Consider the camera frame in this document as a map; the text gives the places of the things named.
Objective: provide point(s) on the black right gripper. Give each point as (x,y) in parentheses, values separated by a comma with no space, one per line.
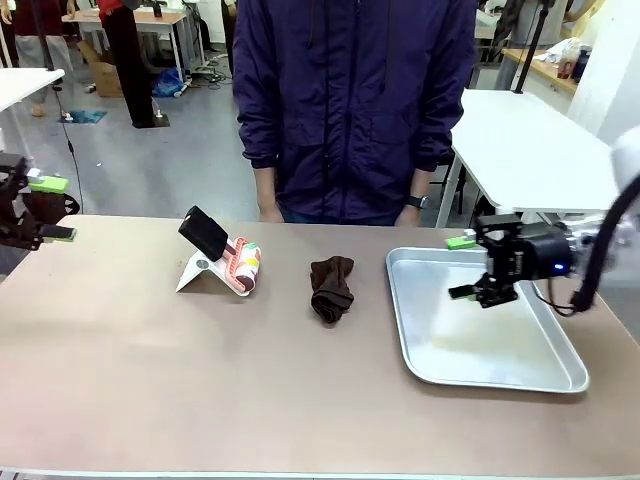
(530,255)

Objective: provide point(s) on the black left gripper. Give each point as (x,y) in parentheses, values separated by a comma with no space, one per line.
(15,220)

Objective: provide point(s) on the brown cloth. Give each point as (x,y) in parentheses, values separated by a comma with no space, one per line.
(330,290)

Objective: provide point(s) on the person's left forearm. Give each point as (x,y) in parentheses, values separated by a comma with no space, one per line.
(422,182)

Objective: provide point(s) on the person's right forearm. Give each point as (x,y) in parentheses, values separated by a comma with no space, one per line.
(266,182)

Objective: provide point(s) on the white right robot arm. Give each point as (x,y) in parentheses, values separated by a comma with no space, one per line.
(627,155)

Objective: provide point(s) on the person's left hand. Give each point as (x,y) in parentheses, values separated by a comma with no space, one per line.
(412,216)

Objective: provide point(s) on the person's right hand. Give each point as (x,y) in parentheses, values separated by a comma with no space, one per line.
(270,211)

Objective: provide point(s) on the black wristwatch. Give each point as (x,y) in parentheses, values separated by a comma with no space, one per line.
(417,201)

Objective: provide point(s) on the metal tray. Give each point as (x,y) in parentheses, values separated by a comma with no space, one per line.
(480,350)

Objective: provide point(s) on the blue floor mat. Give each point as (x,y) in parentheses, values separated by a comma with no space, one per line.
(85,116)

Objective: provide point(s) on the small white table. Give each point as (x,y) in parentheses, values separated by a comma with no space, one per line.
(22,85)

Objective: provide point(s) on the blue jeans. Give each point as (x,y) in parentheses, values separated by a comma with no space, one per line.
(340,218)

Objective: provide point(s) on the large white table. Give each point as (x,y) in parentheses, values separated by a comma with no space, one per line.
(525,145)

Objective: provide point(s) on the cardboard box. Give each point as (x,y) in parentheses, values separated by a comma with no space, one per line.
(105,75)

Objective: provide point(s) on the black rectangular brush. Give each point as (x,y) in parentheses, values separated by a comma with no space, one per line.
(202,232)

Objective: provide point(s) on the white folded stand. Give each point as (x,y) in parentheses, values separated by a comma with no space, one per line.
(200,277)

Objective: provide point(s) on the bystander in black trousers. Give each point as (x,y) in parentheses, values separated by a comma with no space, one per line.
(132,65)

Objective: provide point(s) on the bystander in grey trousers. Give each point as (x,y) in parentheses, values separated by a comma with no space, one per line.
(40,45)

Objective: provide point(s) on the blue plastic bag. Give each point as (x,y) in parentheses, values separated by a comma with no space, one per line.
(167,84)

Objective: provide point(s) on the pink ribbed roller holder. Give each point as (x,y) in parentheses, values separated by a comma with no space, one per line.
(234,265)

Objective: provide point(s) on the person in purple jacket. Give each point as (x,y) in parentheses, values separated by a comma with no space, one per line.
(350,100)

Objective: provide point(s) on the pink patterned rolled cloth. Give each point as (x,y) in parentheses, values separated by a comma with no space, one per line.
(249,267)

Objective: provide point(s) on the light wood bench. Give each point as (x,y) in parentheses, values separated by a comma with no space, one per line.
(545,72)

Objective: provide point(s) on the wooden top desk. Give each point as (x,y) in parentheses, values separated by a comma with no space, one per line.
(160,20)

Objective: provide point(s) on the brown drink bottle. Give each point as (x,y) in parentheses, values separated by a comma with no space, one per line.
(565,69)

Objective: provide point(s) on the black tripod pole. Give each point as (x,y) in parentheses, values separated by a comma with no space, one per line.
(530,45)

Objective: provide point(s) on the dark blue bottle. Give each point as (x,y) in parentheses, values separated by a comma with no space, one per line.
(582,65)

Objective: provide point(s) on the white plastic bag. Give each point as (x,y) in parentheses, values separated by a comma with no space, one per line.
(560,50)

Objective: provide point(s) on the silver right wrist mount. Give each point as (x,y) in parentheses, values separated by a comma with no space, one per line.
(582,245)

